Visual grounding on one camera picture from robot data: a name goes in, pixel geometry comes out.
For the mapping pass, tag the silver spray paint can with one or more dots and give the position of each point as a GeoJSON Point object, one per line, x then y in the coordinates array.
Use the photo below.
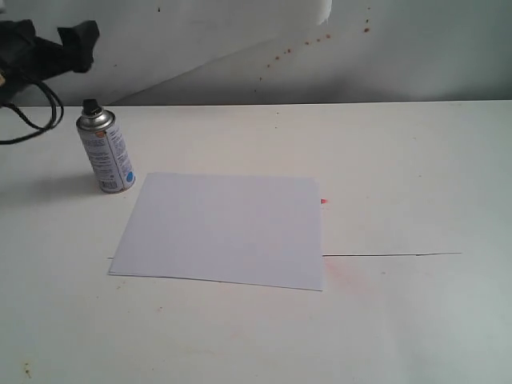
{"type": "Point", "coordinates": [105, 147]}

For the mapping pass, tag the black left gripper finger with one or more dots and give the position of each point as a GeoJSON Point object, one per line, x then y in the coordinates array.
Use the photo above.
{"type": "Point", "coordinates": [78, 44]}
{"type": "Point", "coordinates": [18, 34]}

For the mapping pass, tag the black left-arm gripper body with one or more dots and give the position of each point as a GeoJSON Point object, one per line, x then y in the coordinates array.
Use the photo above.
{"type": "Point", "coordinates": [25, 61]}

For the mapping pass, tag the white paper sheet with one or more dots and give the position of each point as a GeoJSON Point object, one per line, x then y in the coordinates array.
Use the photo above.
{"type": "Point", "coordinates": [254, 230]}

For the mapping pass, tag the white backdrop sheet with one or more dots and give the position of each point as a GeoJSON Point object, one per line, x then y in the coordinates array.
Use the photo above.
{"type": "Point", "coordinates": [144, 43]}

